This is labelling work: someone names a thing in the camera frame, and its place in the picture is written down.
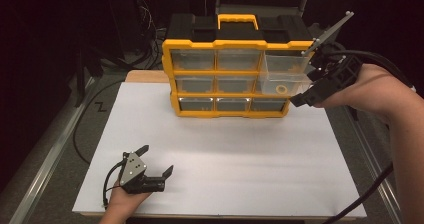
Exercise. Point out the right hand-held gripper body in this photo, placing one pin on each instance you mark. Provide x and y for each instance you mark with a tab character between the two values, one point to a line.
340	70

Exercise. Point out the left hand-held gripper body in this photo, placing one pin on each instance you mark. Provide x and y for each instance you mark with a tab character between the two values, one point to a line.
133	170

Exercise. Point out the yellow tape roll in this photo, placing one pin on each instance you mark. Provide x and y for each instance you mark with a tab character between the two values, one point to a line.
277	90

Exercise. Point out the clear plastic pull-out drawer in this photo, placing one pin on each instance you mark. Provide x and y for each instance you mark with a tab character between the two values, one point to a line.
286	64

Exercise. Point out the yellow black organizer cabinet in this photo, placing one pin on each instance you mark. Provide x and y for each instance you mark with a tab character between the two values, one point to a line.
233	44

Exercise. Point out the person's right hand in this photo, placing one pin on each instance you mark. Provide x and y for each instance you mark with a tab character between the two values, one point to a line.
363	90

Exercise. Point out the person's left hand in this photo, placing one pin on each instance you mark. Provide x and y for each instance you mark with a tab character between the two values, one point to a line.
125	200

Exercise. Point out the black stand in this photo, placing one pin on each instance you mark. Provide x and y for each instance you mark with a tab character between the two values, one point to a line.
90	67

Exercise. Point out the grid of closed organizer drawers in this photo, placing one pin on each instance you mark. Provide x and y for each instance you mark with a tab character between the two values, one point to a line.
193	59

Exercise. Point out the aluminium rail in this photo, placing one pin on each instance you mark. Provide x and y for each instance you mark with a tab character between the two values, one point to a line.
43	174
373	160

